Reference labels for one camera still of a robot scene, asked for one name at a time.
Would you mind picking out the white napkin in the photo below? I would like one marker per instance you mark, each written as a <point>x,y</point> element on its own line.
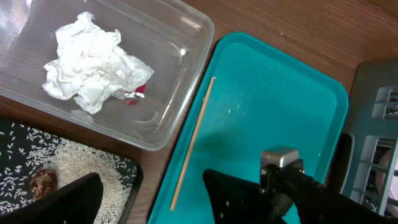
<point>91,65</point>

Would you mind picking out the teal plastic tray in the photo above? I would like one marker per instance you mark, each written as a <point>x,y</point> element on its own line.
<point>261,98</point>

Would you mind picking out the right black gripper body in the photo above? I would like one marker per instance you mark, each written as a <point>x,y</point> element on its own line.
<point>287,186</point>

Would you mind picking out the brown food scrap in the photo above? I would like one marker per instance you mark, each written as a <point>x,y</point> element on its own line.
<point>44,183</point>

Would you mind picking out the white rice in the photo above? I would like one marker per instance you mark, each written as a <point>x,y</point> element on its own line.
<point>93,168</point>

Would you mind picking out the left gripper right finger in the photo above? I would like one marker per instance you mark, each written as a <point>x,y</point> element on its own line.
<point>329,205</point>

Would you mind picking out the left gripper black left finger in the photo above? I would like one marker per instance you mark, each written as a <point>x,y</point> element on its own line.
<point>77,202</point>

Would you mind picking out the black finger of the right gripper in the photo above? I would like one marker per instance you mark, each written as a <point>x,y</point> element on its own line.
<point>238,201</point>

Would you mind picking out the clear plastic bin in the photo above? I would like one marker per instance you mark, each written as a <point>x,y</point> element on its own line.
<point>171,37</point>

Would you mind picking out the red snack wrapper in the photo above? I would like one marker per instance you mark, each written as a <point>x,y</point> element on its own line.
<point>131,98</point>

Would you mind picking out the wooden chopstick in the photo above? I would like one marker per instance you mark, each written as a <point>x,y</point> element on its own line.
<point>191,145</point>

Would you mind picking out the grey dish rack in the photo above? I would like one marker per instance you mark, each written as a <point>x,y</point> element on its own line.
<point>365,164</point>

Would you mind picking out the black plastic tray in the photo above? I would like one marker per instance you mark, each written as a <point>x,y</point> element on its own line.
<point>18,146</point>

